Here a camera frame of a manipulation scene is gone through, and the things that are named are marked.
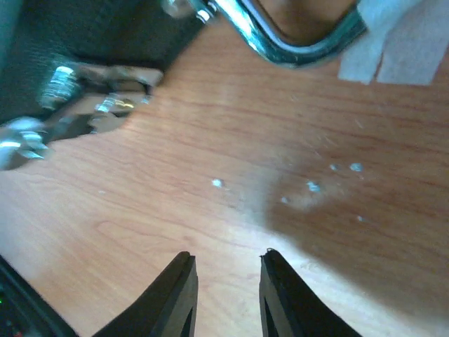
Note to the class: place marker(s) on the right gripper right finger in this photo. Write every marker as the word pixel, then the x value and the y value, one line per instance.
pixel 288 307

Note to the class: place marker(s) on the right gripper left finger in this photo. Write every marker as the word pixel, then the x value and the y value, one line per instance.
pixel 167 307

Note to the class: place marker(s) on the black poker set case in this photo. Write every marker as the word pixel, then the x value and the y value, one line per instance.
pixel 72 68

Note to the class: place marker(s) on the black aluminium frame rail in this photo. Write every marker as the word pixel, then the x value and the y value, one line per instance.
pixel 24 312

